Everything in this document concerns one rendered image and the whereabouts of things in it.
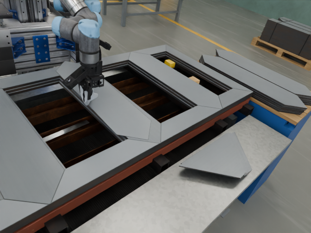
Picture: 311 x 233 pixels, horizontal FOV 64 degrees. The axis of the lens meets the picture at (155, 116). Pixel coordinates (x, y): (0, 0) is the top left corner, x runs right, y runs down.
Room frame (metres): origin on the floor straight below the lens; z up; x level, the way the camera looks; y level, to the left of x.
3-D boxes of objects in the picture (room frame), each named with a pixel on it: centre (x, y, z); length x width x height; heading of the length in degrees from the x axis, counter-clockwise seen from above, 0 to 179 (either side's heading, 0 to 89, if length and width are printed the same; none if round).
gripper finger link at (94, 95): (0.88, 0.29, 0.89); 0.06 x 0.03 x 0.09; 140
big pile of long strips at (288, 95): (1.59, -0.60, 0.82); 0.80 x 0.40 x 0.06; 50
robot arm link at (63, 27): (0.94, 0.39, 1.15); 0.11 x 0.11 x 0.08; 71
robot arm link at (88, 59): (0.89, 0.31, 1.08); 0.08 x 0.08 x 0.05
